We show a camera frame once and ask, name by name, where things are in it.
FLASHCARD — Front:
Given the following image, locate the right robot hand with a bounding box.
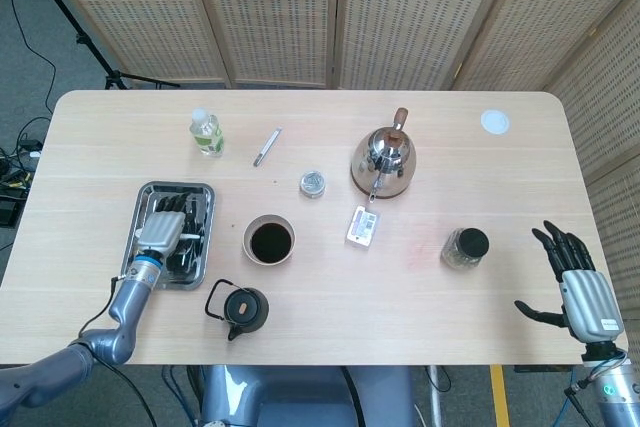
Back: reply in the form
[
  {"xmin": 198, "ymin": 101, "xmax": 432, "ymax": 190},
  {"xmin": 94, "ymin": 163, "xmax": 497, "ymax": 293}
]
[{"xmin": 514, "ymin": 219, "xmax": 626, "ymax": 348}]

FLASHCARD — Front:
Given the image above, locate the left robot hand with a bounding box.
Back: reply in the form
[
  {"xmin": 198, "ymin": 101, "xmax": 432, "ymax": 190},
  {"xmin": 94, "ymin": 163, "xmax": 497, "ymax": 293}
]
[{"xmin": 133, "ymin": 194, "xmax": 204, "ymax": 261}]

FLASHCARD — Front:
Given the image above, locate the stainless steel tray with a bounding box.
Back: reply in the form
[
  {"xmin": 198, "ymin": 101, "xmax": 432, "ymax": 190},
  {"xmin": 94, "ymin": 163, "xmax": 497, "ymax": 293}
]
[{"xmin": 121, "ymin": 180, "xmax": 216, "ymax": 292}]

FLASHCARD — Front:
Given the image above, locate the cup of dark tea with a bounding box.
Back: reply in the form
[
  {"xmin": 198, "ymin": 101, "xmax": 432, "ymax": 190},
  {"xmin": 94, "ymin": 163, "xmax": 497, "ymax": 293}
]
[{"xmin": 242, "ymin": 214, "xmax": 296, "ymax": 267}]

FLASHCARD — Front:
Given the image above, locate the black cast iron teapot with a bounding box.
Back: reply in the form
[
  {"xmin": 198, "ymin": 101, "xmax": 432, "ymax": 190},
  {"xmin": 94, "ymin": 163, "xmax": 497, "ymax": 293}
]
[{"xmin": 204, "ymin": 278, "xmax": 270, "ymax": 342}]

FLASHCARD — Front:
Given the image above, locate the clear plastic water bottle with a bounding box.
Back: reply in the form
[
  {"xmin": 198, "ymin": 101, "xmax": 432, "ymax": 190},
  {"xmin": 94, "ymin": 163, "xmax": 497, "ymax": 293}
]
[{"xmin": 188, "ymin": 107, "xmax": 225, "ymax": 158}]

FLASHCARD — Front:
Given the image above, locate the glass jar with black lid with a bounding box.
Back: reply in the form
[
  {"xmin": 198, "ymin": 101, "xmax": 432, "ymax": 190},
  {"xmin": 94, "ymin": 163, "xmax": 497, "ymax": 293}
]
[{"xmin": 439, "ymin": 227, "xmax": 491, "ymax": 271}]

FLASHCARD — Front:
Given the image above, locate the silver pen tool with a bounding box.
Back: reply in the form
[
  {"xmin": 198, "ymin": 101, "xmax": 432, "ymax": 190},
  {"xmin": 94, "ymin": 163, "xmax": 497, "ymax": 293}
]
[{"xmin": 252, "ymin": 126, "xmax": 284, "ymax": 168}]

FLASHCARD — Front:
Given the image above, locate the black floor box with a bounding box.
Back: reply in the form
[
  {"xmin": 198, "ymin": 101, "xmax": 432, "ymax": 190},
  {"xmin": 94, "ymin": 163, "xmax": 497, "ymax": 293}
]
[{"xmin": 0, "ymin": 199, "xmax": 21, "ymax": 227}]

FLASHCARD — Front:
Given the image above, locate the small round metal tin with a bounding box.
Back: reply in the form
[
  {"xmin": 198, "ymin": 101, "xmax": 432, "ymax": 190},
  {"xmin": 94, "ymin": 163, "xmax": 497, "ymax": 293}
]
[{"xmin": 298, "ymin": 170, "xmax": 329, "ymax": 198}]

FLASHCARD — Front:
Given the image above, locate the black tripod stand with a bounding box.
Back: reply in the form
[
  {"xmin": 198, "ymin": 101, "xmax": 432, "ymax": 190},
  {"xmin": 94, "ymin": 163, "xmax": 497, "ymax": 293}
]
[{"xmin": 14, "ymin": 0, "xmax": 181, "ymax": 93}]

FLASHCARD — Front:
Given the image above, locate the white round table grommet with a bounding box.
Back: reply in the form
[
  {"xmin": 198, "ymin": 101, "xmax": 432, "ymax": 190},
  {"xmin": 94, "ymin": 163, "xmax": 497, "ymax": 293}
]
[{"xmin": 480, "ymin": 108, "xmax": 513, "ymax": 136}]

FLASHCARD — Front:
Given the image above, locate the grey robot torso base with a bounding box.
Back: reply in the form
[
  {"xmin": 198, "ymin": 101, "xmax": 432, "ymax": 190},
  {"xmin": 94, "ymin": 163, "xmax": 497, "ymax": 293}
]
[{"xmin": 197, "ymin": 364, "xmax": 419, "ymax": 427}]

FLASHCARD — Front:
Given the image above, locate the stainless steel gooseneck kettle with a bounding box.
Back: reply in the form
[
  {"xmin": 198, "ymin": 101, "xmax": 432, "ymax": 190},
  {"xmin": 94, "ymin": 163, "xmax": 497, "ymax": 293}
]
[{"xmin": 349, "ymin": 106, "xmax": 416, "ymax": 203}]

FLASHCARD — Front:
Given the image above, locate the woven folding screen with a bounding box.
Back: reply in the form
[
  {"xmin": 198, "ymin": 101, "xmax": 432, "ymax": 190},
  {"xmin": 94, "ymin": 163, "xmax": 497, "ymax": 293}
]
[{"xmin": 29, "ymin": 0, "xmax": 640, "ymax": 343}]

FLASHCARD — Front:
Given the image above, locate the power strip with cables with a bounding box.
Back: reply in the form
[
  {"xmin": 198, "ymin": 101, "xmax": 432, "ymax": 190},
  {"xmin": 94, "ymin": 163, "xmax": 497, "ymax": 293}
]
[{"xmin": 0, "ymin": 116, "xmax": 51, "ymax": 198}]

